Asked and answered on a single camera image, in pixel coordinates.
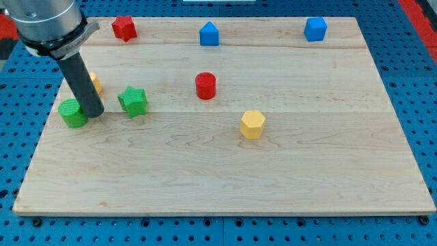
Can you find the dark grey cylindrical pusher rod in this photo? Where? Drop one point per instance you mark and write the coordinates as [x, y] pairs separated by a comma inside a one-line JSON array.
[[78, 79]]

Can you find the green star block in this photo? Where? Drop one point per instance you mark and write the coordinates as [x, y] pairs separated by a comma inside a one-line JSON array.
[[133, 101]]

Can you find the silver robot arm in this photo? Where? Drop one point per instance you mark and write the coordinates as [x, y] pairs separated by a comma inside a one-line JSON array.
[[57, 29]]

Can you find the red star block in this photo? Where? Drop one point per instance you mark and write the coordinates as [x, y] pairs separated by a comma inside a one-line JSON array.
[[124, 28]]

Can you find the yellow block behind rod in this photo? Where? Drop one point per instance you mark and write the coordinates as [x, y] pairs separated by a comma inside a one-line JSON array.
[[96, 82]]

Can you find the green cylinder block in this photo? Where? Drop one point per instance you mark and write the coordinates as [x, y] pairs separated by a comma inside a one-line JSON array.
[[72, 113]]

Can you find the red cylinder block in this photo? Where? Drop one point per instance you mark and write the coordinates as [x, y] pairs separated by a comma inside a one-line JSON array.
[[205, 83]]

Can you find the wooden board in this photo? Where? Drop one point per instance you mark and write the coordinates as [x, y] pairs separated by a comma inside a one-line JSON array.
[[331, 145]]

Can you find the blue pentagon block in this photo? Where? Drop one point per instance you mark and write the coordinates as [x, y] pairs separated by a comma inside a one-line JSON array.
[[209, 35]]

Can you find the yellow hexagon block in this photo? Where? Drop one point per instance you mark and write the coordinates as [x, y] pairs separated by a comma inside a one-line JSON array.
[[252, 124]]

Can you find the blue cube block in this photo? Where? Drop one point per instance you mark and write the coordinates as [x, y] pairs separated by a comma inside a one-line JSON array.
[[315, 29]]

